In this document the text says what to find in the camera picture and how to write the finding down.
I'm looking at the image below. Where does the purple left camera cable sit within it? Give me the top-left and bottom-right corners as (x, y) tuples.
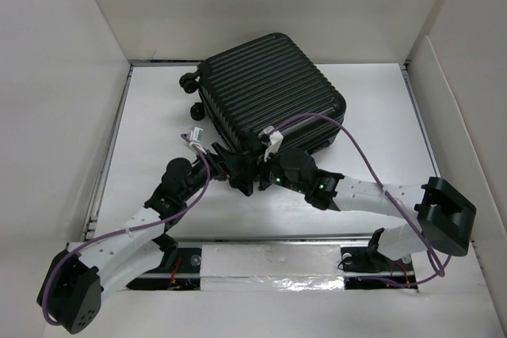
(39, 134), (211, 329)

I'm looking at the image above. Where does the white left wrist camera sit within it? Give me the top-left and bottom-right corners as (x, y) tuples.
(181, 126), (204, 146)

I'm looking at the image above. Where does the black ribbed hard-shell suitcase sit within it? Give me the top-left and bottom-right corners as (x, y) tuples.
(179, 32), (346, 153)

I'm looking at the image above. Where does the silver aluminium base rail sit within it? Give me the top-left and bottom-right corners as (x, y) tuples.
(130, 234), (417, 282)

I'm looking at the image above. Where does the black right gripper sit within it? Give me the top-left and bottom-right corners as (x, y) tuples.
(232, 142), (307, 194)

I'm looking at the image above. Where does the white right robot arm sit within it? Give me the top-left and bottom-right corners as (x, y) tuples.
(260, 149), (477, 269)

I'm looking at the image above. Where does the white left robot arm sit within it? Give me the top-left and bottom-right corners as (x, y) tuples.
(36, 142), (257, 334)

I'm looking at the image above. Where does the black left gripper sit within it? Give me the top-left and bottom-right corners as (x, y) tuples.
(181, 143), (247, 202)

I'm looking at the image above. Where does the purple camera cable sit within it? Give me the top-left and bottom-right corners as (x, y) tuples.
(261, 112), (452, 287)
(39, 134), (211, 329)

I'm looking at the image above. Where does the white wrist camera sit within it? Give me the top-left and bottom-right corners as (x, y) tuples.
(181, 126), (204, 146)
(258, 126), (284, 162)

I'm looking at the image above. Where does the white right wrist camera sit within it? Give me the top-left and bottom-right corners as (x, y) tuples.
(258, 126), (284, 162)

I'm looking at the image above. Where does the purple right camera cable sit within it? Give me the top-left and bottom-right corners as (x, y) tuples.
(261, 112), (452, 287)

